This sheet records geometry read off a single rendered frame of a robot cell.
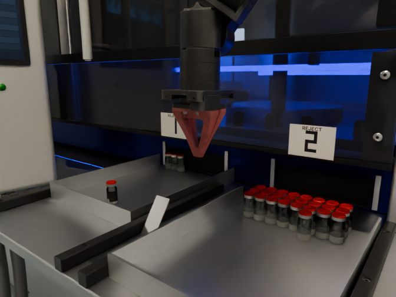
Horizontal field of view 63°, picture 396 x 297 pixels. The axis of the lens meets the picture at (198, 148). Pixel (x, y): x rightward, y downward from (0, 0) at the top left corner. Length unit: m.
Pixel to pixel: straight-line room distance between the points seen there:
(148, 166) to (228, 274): 0.55
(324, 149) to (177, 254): 0.32
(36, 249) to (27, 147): 0.57
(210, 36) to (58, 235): 0.40
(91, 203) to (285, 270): 0.37
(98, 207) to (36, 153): 0.51
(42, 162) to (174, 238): 0.67
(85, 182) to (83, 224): 0.21
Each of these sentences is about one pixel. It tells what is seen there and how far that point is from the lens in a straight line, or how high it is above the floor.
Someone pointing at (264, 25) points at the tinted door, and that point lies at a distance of 0.68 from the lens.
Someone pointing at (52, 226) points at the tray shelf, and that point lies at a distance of 0.64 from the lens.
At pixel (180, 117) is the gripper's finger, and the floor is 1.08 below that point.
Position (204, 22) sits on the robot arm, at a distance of 0.45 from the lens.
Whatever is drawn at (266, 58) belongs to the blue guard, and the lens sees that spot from 0.67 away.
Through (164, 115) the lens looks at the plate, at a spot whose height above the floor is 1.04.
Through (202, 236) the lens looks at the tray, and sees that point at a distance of 0.55.
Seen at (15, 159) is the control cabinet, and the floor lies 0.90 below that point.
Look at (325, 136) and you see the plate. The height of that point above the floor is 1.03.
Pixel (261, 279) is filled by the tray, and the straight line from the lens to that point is 0.46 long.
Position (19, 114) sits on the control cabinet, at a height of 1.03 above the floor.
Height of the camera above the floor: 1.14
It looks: 12 degrees down
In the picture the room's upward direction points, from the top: straight up
